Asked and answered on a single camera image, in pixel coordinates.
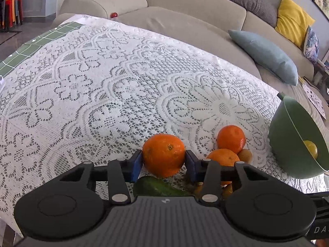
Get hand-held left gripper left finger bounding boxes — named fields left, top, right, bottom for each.
left=59, top=149, right=143, bottom=203

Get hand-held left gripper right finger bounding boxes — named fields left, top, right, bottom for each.
left=185, top=149, right=270, bottom=203

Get large orange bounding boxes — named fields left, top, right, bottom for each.
left=142, top=133, right=186, bottom=178

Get green cucumber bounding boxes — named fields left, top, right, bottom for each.
left=134, top=176, right=194, bottom=197

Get green bowl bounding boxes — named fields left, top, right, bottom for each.
left=269, top=92, right=329, bottom=179

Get round tangerine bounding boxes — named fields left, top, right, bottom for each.
left=217, top=125, right=247, bottom=154

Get brown kiwi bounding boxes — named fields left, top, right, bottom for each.
left=236, top=148, right=254, bottom=164

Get yellow lemon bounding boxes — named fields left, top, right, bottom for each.
left=302, top=140, right=319, bottom=160

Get white lace tablecloth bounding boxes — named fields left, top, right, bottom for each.
left=0, top=14, right=329, bottom=228

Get printed white paper sheet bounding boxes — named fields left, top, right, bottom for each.
left=302, top=82, right=327, bottom=119

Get light blue pillow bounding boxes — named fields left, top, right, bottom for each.
left=228, top=29, right=299, bottom=86

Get cluttered grey side table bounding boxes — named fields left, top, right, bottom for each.
left=315, top=57, right=329, bottom=96

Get beige sofa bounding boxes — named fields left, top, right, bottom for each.
left=55, top=0, right=329, bottom=125

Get green checked tablecloth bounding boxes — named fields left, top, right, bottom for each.
left=0, top=21, right=83, bottom=77

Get blue patterned pillow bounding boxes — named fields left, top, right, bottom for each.
left=303, top=25, right=320, bottom=65

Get grey checked pillow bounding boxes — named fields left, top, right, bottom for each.
left=227, top=0, right=278, bottom=28

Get yellow pillow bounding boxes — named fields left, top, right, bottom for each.
left=275, top=0, right=315, bottom=50

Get stacked colourful stools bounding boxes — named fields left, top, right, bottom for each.
left=0, top=0, right=24, bottom=29

